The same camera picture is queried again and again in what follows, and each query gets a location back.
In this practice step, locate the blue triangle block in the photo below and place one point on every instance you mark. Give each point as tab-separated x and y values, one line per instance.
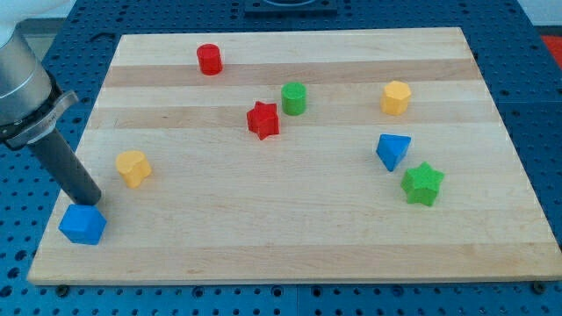
391	149

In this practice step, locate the wooden board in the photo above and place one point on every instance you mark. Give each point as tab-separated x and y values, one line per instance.
314	203

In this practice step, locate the yellow heart block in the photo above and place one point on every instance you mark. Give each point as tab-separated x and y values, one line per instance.
133	166

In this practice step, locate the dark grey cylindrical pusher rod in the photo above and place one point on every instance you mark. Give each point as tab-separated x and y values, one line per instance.
58	158

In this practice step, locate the blue cube block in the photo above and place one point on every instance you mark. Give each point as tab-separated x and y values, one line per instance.
83	224

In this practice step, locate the red cylinder block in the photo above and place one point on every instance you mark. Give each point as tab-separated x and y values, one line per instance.
209	59

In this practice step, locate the yellow hexagon block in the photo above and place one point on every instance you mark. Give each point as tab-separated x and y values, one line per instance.
395	98

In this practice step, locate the dark mounting plate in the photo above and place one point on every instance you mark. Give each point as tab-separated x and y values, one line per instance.
264	7

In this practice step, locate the green star block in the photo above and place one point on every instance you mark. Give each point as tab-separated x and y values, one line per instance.
422	184

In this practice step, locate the red star block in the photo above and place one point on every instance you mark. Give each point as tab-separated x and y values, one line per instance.
263	120

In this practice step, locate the green cylinder block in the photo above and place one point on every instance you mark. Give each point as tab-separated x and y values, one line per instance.
293	98

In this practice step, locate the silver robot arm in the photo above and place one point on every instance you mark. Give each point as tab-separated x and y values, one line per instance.
32	102

